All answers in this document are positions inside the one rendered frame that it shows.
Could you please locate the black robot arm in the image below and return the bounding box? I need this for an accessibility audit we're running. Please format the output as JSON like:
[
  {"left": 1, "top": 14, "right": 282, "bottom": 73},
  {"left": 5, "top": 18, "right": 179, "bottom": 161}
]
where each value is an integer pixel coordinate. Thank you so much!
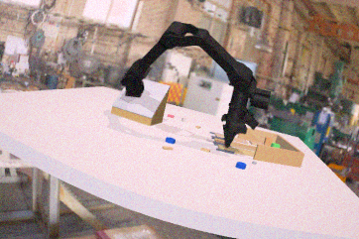
[{"left": 120, "top": 21, "right": 271, "bottom": 111}]

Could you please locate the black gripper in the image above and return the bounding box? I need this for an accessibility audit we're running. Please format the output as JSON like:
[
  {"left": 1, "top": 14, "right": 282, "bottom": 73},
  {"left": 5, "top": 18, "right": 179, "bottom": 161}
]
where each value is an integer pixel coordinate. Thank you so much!
[{"left": 221, "top": 100, "right": 248, "bottom": 148}]

